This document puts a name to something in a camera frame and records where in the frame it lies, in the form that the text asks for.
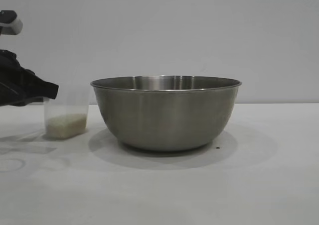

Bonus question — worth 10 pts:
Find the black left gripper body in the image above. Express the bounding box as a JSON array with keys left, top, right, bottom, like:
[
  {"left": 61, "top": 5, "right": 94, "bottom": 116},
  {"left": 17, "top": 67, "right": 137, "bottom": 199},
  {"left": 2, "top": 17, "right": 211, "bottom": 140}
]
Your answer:
[{"left": 0, "top": 49, "right": 44, "bottom": 108}]

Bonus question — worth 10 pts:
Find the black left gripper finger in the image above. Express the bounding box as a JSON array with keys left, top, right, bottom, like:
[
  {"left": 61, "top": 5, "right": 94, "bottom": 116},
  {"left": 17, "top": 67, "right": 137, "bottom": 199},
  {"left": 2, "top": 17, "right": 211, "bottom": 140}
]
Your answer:
[{"left": 23, "top": 70, "right": 59, "bottom": 101}]

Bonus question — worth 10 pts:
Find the translucent plastic measuring cup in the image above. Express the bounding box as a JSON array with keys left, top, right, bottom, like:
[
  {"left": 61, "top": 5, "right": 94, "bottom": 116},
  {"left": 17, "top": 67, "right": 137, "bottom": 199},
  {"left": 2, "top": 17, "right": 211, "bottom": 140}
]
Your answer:
[{"left": 43, "top": 84, "right": 90, "bottom": 140}]

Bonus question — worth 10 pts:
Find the white uncooked rice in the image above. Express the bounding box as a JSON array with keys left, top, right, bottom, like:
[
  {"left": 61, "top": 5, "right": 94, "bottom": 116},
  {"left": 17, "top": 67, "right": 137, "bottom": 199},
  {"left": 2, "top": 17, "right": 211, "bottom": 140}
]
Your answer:
[{"left": 46, "top": 113, "right": 88, "bottom": 139}]

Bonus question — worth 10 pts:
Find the stainless steel mixing bowl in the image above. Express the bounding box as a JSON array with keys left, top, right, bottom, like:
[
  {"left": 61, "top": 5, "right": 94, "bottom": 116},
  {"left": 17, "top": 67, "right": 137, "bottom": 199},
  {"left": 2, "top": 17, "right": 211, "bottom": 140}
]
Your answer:
[{"left": 90, "top": 75, "right": 243, "bottom": 153}]

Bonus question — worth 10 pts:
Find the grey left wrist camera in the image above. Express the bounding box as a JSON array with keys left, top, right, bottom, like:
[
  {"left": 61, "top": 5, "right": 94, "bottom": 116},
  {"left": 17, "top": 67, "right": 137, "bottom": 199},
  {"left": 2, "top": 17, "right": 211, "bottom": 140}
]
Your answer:
[{"left": 0, "top": 9, "right": 24, "bottom": 35}]

